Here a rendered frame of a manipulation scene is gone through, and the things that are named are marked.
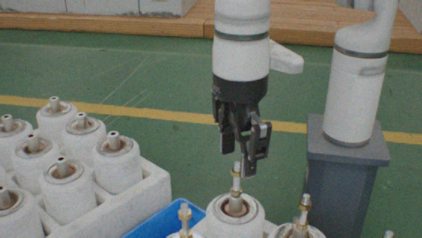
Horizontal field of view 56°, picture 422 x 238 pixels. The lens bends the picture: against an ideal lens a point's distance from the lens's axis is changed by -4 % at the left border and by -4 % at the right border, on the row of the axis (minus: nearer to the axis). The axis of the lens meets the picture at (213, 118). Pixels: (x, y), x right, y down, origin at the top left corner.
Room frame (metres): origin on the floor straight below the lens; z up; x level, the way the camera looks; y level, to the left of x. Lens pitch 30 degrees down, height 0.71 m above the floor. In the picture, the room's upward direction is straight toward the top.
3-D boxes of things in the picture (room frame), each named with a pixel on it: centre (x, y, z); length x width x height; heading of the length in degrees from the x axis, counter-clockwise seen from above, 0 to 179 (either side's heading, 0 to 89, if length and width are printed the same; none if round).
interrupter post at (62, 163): (0.61, 0.28, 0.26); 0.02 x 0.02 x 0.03
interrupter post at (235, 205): (0.51, -0.04, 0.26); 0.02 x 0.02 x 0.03
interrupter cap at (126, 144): (0.70, 0.20, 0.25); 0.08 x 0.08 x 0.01
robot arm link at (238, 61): (0.52, -0.05, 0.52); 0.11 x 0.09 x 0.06; 114
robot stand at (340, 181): (0.66, -0.25, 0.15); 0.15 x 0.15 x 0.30; 79
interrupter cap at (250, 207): (0.51, -0.04, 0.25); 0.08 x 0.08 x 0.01
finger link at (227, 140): (0.54, -0.02, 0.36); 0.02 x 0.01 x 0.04; 114
